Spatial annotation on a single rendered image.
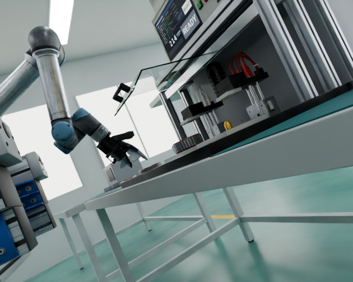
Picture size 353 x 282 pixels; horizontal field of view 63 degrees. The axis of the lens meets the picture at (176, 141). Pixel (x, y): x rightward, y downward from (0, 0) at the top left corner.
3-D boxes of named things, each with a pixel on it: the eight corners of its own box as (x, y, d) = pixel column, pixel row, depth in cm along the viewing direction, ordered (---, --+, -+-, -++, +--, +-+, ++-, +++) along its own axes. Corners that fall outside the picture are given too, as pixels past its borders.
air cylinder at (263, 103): (269, 116, 82) (261, 99, 82) (252, 124, 88) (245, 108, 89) (281, 111, 84) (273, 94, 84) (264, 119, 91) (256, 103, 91)
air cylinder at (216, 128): (222, 137, 103) (216, 123, 103) (211, 142, 109) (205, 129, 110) (232, 133, 105) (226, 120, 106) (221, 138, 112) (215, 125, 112)
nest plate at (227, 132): (227, 135, 69) (225, 131, 69) (197, 149, 82) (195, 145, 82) (268, 117, 76) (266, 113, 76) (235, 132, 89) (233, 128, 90)
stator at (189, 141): (185, 150, 93) (180, 139, 93) (170, 157, 102) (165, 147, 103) (210, 139, 99) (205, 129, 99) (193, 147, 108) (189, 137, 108)
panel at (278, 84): (351, 80, 73) (300, -24, 74) (213, 141, 131) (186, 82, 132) (353, 79, 73) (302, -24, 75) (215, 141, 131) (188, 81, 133)
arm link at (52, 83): (51, 11, 107) (80, 138, 102) (56, 27, 118) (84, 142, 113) (17, 15, 104) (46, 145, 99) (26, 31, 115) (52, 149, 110)
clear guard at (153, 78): (132, 91, 86) (124, 73, 86) (114, 116, 107) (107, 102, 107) (214, 67, 101) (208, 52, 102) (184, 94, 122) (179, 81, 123)
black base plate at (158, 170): (213, 155, 51) (207, 144, 51) (122, 188, 107) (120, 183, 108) (351, 89, 74) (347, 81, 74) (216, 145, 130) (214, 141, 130)
